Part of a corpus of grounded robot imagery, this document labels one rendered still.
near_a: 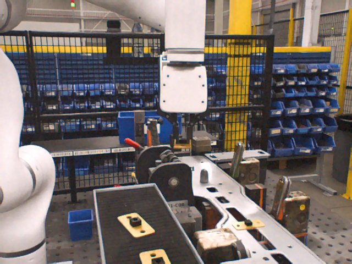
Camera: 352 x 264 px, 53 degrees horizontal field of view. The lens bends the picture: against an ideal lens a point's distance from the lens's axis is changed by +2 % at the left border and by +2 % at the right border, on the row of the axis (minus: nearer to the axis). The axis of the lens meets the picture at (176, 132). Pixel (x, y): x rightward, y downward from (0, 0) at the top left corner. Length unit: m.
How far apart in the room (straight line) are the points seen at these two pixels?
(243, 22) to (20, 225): 1.54
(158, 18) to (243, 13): 1.24
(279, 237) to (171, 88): 0.47
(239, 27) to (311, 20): 3.87
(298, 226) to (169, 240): 0.61
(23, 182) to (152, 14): 0.48
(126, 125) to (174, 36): 0.99
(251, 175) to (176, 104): 0.73
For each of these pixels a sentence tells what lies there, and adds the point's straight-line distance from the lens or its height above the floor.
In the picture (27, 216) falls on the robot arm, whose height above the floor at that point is 1.06.
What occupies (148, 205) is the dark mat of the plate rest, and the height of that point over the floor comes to 1.16.
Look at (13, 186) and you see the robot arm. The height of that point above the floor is 1.17.
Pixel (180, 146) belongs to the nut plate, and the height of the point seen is 1.26.
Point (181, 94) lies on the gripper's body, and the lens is 0.75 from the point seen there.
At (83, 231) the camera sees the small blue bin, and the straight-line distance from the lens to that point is 1.54.
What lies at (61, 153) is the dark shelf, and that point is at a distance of 1.64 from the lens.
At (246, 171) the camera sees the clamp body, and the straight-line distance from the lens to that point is 1.40.
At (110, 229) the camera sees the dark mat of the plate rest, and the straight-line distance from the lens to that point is 0.64.
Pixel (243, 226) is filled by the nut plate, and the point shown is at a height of 1.00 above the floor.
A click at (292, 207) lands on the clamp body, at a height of 1.02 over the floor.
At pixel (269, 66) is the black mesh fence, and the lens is 2.08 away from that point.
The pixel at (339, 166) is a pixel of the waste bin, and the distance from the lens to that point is 4.46.
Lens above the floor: 1.46
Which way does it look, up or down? 13 degrees down
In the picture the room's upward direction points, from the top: straight up
